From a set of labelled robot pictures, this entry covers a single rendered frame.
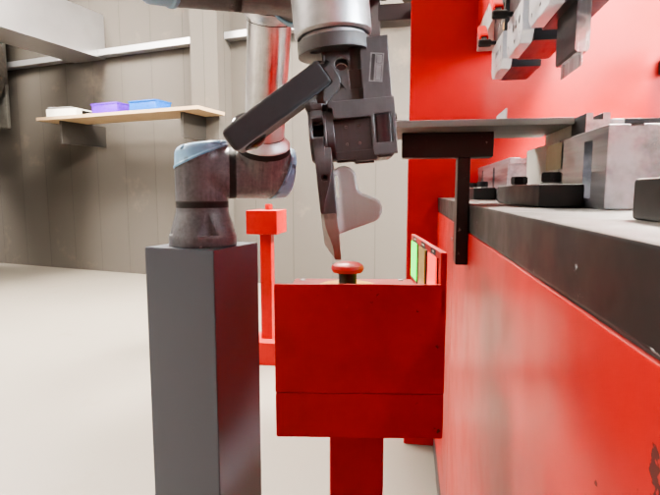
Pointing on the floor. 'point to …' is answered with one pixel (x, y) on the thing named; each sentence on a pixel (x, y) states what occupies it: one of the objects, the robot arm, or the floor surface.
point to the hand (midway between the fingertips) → (329, 247)
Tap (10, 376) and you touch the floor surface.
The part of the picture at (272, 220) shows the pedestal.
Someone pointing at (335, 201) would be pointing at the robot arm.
